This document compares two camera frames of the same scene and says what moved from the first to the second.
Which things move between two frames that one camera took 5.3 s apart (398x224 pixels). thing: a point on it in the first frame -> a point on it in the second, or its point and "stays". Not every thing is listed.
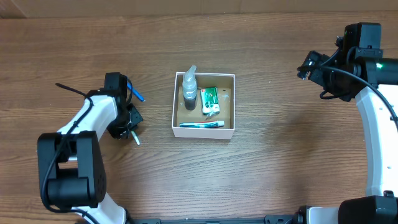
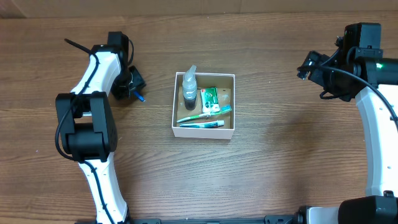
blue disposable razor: [135, 93] stays
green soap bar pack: [209, 101] stays
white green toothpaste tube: [203, 124] stays
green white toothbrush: [135, 137] -> [222, 110]
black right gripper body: [333, 81] stays
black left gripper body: [129, 119] -> [129, 80]
